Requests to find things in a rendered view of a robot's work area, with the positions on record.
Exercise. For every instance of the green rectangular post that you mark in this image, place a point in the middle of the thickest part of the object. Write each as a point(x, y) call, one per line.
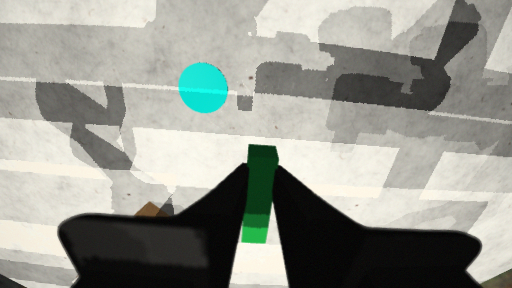
point(262, 161)

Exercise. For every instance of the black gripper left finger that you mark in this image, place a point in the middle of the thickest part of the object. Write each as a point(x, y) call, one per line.
point(199, 244)

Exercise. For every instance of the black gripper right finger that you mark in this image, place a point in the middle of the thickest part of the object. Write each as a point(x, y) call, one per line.
point(324, 248)

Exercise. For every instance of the cyan circle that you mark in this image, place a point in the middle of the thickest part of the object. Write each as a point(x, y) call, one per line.
point(202, 87)

